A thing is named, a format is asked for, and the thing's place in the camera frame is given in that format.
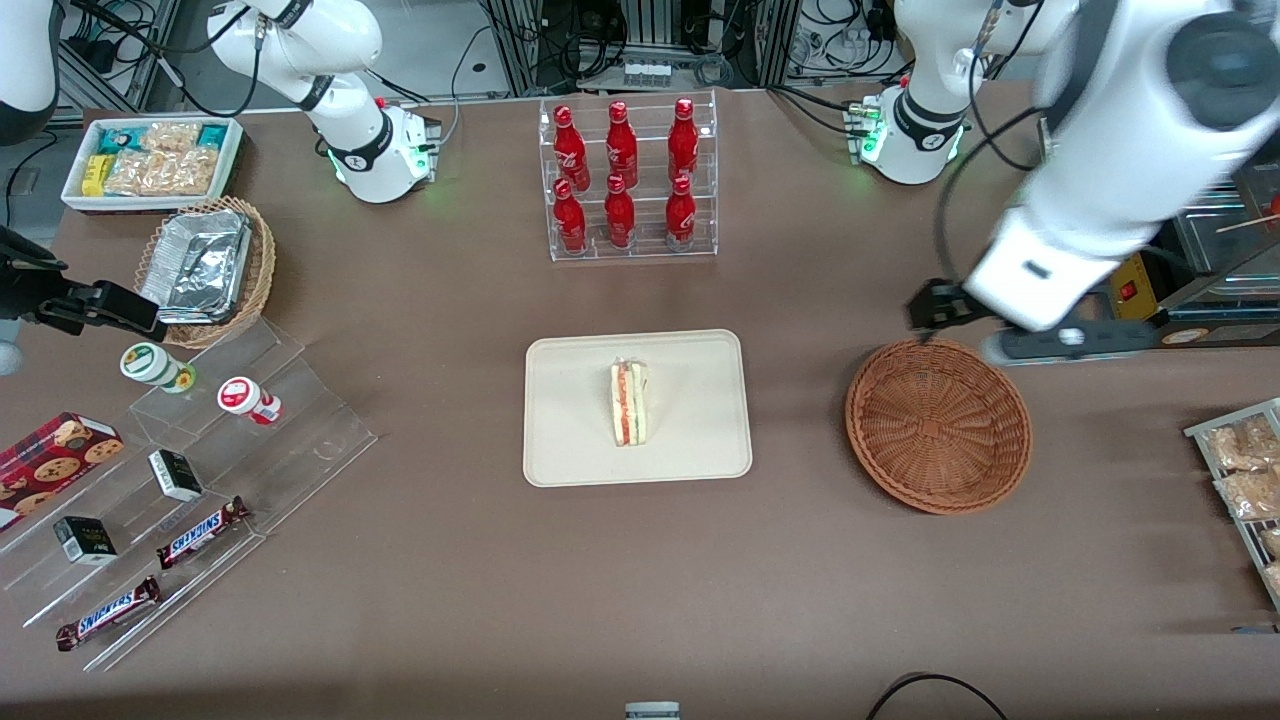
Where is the black base cable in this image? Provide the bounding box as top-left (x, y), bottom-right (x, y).
top-left (436, 20), bottom-right (523, 151)

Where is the aluminium frame rack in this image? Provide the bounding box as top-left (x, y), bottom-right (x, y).
top-left (482, 0), bottom-right (803, 97)

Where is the round brown wicker basket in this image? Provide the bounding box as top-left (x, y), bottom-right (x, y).
top-left (845, 338), bottom-right (1033, 516)

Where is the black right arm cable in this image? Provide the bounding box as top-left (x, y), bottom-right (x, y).
top-left (60, 0), bottom-right (266, 119)

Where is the triangle sandwich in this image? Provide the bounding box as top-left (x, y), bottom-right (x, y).
top-left (610, 358), bottom-right (650, 448)

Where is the clear acrylic bottle rack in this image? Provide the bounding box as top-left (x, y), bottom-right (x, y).
top-left (538, 88), bottom-right (719, 263)

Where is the tray of packaged snacks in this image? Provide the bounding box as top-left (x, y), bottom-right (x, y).
top-left (1184, 397), bottom-right (1280, 613)

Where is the clear cracker bag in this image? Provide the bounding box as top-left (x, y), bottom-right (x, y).
top-left (104, 147), bottom-right (219, 197)
top-left (140, 121), bottom-right (203, 153)

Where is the red cola bottle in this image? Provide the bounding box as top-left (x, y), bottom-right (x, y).
top-left (668, 98), bottom-right (700, 184)
top-left (552, 105), bottom-right (591, 193)
top-left (604, 174), bottom-right (637, 249)
top-left (665, 175), bottom-right (697, 251)
top-left (552, 178), bottom-right (589, 256)
top-left (605, 101), bottom-right (639, 189)

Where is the snickers chocolate bar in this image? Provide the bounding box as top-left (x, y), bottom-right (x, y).
top-left (155, 496), bottom-right (251, 571)
top-left (55, 576), bottom-right (163, 653)

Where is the small black box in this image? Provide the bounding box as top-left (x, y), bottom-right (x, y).
top-left (148, 450), bottom-right (205, 503)
top-left (53, 516), bottom-right (119, 567)

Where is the steel pan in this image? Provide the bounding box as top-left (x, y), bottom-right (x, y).
top-left (1172, 185), bottom-right (1280, 273)

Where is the black floor cable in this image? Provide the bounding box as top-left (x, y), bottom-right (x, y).
top-left (865, 672), bottom-right (1007, 720)

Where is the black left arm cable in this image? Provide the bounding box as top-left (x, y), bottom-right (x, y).
top-left (933, 0), bottom-right (1047, 293)

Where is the green lid yogurt cup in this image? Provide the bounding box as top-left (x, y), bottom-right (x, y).
top-left (120, 342), bottom-right (197, 395)

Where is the red plaid cookie box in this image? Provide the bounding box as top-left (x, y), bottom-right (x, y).
top-left (0, 412), bottom-right (126, 532)

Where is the white snack bin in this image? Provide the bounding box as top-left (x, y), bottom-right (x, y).
top-left (60, 115), bottom-right (246, 216)

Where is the red lid yogurt cup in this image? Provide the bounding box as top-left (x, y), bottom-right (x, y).
top-left (217, 376), bottom-right (284, 427)

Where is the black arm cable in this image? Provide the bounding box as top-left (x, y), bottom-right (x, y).
top-left (933, 0), bottom-right (1047, 293)
top-left (60, 0), bottom-right (266, 119)

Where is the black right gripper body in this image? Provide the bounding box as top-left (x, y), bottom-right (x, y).
top-left (0, 228), bottom-right (71, 322)

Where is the light wicker basket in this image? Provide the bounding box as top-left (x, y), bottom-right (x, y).
top-left (133, 195), bottom-right (277, 350)

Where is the silver foil tray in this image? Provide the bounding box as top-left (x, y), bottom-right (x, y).
top-left (139, 209), bottom-right (253, 327)

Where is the clear acrylic stepped display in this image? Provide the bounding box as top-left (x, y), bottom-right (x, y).
top-left (0, 318), bottom-right (379, 673)

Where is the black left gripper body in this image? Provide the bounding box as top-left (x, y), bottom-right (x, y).
top-left (940, 285), bottom-right (996, 326)

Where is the cream plastic tray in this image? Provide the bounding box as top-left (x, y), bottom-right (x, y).
top-left (523, 329), bottom-right (753, 489)

